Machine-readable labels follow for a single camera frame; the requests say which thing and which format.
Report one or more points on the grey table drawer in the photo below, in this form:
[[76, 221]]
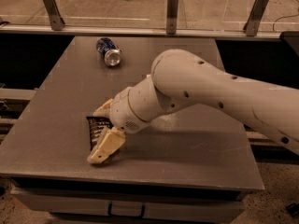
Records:
[[80, 207]]

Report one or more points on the metal rail bracket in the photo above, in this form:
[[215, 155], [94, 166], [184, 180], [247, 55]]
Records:
[[171, 17], [252, 25], [56, 21]]

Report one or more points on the middle metal rail bracket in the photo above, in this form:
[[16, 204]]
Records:
[[171, 17]]

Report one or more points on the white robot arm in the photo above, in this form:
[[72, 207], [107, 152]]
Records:
[[179, 79]]

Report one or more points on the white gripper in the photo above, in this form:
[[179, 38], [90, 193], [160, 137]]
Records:
[[123, 111]]

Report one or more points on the black drawer handle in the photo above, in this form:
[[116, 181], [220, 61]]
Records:
[[134, 210]]

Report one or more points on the horizontal metal rail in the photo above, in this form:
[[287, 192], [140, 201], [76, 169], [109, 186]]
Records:
[[10, 28]]

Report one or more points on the black rxbar chocolate wrapper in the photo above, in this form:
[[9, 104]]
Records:
[[98, 127]]

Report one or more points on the blue pepsi can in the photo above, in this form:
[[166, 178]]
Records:
[[111, 54]]

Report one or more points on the left metal rail bracket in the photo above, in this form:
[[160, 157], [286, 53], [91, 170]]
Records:
[[56, 21]]

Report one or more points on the right metal rail bracket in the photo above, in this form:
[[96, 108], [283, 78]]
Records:
[[252, 25]]

